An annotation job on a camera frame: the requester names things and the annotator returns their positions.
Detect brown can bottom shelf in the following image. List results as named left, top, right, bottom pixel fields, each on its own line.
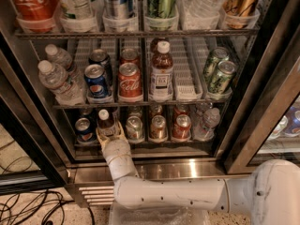
left=150, top=115, right=167, bottom=142

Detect rear dark can middle shelf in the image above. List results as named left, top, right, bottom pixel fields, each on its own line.
left=88, top=49, right=113, bottom=86

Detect rear green can middle shelf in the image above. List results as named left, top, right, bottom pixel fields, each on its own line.
left=202, top=47, right=230, bottom=83

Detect brown tea bottle bottom shelf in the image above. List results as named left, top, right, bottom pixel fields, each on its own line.
left=97, top=109, right=118, bottom=137

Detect front Pepsi can middle shelf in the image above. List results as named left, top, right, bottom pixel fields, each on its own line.
left=84, top=64, right=111, bottom=98

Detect green label bottle top shelf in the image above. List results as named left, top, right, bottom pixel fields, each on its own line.
left=60, top=0, right=93, bottom=20

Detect large Coca-Cola bottle top shelf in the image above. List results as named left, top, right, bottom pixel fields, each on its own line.
left=12, top=0, right=58, bottom=33

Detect black floor cables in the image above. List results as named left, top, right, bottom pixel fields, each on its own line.
left=0, top=138, right=97, bottom=225

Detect clear water bottle bottom shelf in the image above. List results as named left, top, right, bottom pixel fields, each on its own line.
left=193, top=108, right=220, bottom=142

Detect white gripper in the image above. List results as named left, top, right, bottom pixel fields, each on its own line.
left=96, top=122, right=138, bottom=182

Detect front Coca-Cola can middle shelf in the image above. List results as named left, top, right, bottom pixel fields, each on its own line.
left=118, top=63, right=142, bottom=98

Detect glass fridge door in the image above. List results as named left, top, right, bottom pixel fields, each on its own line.
left=223, top=25, right=300, bottom=175
left=0, top=36, right=68, bottom=195

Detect green can top shelf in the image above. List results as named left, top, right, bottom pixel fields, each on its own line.
left=146, top=0, right=176, bottom=31

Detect empty white shelf tray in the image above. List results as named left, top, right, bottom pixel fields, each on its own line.
left=171, top=38, right=203, bottom=101

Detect rear red can middle shelf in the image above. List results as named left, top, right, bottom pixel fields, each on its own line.
left=120, top=48, right=140, bottom=67

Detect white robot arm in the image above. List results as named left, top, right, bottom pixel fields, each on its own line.
left=96, top=131, right=300, bottom=225

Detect tea bottle middle shelf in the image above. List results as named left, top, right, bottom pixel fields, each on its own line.
left=150, top=41, right=173, bottom=101

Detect rear water bottle middle shelf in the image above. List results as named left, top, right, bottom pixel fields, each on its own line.
left=45, top=44, right=81, bottom=79

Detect silver green can bottom shelf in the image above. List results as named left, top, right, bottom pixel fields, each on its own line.
left=126, top=116, right=144, bottom=143

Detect front water bottle middle shelf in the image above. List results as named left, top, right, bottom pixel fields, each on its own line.
left=37, top=60, right=85, bottom=106

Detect gold can top shelf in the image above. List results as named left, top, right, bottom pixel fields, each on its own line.
left=223, top=0, right=259, bottom=29

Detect red can shelf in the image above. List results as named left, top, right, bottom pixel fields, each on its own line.
left=172, top=114, right=191, bottom=141
left=120, top=48, right=140, bottom=67

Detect silver blue can top shelf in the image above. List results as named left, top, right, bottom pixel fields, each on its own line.
left=104, top=0, right=135, bottom=20

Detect blue Pepsi can bottom shelf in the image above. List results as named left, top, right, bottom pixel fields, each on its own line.
left=75, top=117, right=96, bottom=143

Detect right glass fridge door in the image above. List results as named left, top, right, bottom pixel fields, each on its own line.
left=223, top=25, right=300, bottom=175

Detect water bottle top shelf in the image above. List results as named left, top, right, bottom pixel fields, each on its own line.
left=182, top=0, right=235, bottom=19

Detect red can bottom shelf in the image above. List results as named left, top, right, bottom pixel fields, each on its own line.
left=172, top=114, right=191, bottom=141

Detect front green can middle shelf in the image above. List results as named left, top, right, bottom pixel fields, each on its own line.
left=208, top=61, right=236, bottom=94

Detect left glass fridge door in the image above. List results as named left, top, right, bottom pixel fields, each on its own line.
left=0, top=36, right=68, bottom=195

